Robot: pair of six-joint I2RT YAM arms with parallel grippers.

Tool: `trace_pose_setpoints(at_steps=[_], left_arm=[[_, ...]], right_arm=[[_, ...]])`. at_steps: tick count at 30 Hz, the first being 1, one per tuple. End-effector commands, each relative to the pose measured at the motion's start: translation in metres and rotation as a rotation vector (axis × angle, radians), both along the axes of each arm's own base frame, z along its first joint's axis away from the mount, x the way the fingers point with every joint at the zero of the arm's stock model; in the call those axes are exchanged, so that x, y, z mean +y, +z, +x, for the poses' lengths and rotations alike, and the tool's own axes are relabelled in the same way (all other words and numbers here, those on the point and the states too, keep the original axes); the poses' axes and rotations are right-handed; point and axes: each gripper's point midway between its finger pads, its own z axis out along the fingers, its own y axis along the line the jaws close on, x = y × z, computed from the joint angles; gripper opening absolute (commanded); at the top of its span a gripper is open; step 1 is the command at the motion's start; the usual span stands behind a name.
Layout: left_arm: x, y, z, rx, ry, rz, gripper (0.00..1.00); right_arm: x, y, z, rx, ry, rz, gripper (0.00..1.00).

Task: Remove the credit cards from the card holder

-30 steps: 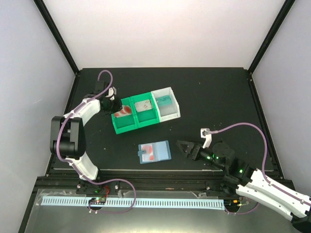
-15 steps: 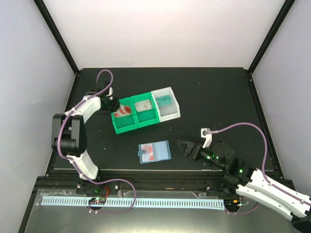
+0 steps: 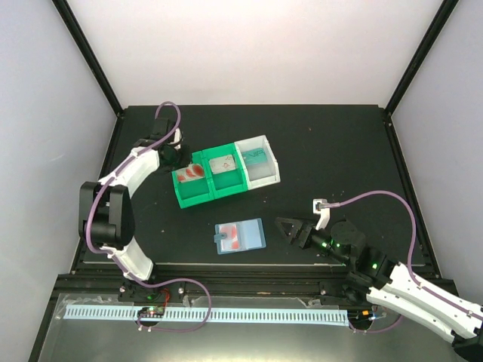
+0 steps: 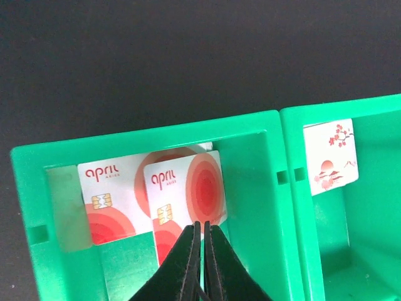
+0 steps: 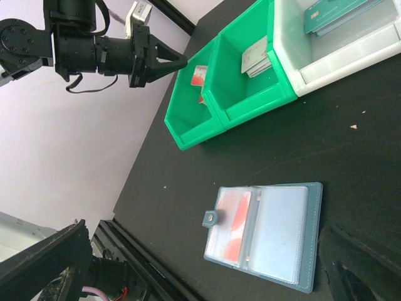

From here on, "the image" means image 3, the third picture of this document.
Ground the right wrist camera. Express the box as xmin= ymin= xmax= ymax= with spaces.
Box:
xmin=312 ymin=198 xmax=331 ymax=231

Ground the light blue slotted cable duct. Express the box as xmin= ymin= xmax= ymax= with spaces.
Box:
xmin=63 ymin=305 xmax=349 ymax=327

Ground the green bin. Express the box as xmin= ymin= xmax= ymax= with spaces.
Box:
xmin=202 ymin=143 xmax=248 ymax=199
xmin=171 ymin=151 xmax=214 ymax=209

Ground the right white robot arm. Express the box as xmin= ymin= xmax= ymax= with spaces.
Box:
xmin=275 ymin=217 xmax=482 ymax=361

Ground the blue card holder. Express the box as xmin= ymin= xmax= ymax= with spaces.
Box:
xmin=214 ymin=218 xmax=266 ymax=255

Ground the right black frame post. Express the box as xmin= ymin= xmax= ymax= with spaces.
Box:
xmin=384 ymin=0 xmax=459 ymax=116

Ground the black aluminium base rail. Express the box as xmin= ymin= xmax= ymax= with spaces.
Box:
xmin=53 ymin=262 xmax=349 ymax=304

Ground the right controller board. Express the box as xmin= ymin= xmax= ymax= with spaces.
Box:
xmin=348 ymin=308 xmax=387 ymax=321

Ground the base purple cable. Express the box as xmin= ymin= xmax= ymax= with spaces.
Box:
xmin=124 ymin=277 xmax=213 ymax=333
xmin=347 ymin=312 xmax=405 ymax=336

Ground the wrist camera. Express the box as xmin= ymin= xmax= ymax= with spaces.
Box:
xmin=169 ymin=128 xmax=183 ymax=149
xmin=312 ymin=198 xmax=331 ymax=231

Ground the black frame post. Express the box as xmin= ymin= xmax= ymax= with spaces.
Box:
xmin=52 ymin=0 xmax=124 ymax=117
xmin=384 ymin=0 xmax=459 ymax=116

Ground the left black frame post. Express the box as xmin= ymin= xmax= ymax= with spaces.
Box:
xmin=52 ymin=0 xmax=124 ymax=117

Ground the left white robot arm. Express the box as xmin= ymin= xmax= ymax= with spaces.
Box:
xmin=78 ymin=118 xmax=192 ymax=301

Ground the teal VIP card stack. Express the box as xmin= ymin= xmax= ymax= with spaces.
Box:
xmin=241 ymin=148 xmax=268 ymax=167

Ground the middle green bin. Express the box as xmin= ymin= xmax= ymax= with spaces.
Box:
xmin=202 ymin=143 xmax=248 ymax=199

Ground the white translucent bin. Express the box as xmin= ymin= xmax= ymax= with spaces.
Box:
xmin=234 ymin=135 xmax=281 ymax=190

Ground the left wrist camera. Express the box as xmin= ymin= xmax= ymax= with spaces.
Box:
xmin=169 ymin=128 xmax=183 ymax=149

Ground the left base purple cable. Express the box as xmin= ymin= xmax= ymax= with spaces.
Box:
xmin=124 ymin=277 xmax=213 ymax=333

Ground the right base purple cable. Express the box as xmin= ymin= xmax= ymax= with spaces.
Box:
xmin=347 ymin=312 xmax=405 ymax=336

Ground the left green bin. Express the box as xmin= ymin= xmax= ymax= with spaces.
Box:
xmin=171 ymin=151 xmax=214 ymax=209

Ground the left controller board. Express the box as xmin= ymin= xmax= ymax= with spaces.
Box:
xmin=137 ymin=306 xmax=165 ymax=318

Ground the controller board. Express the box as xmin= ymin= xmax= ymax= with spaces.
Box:
xmin=348 ymin=308 xmax=387 ymax=321
xmin=137 ymin=306 xmax=165 ymax=318

